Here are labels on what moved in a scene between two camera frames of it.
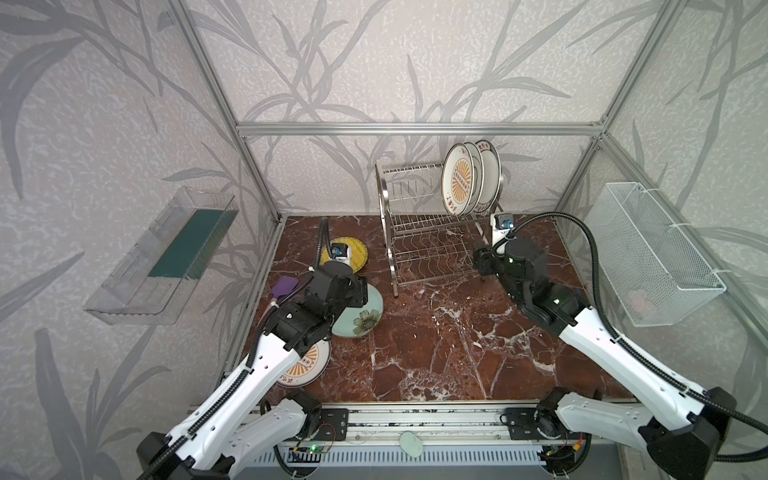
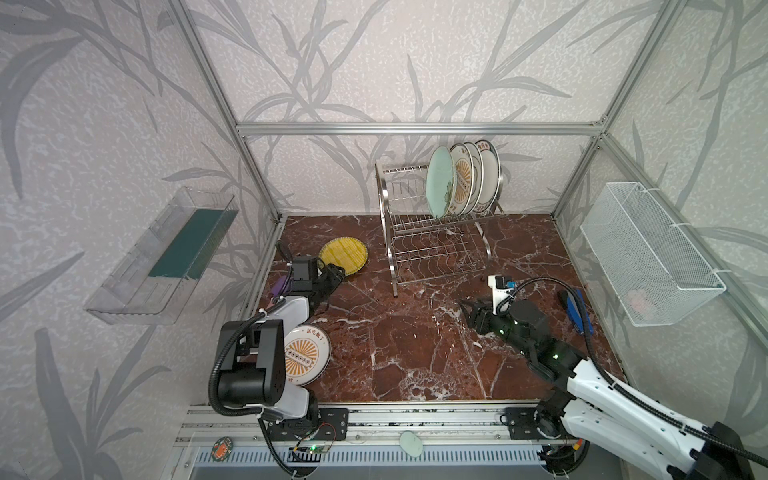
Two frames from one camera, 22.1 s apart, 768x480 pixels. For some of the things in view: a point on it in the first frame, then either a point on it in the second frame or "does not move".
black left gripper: [339, 269] -> [324, 279]
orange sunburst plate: [458, 179] does not move
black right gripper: [489, 260] -> [486, 318]
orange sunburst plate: [310, 367] does not move
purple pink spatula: [283, 285] does not move
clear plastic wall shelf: [152, 286] does not move
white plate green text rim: [493, 176] does not move
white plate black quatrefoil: [479, 178] does not move
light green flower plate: [357, 322] -> [440, 182]
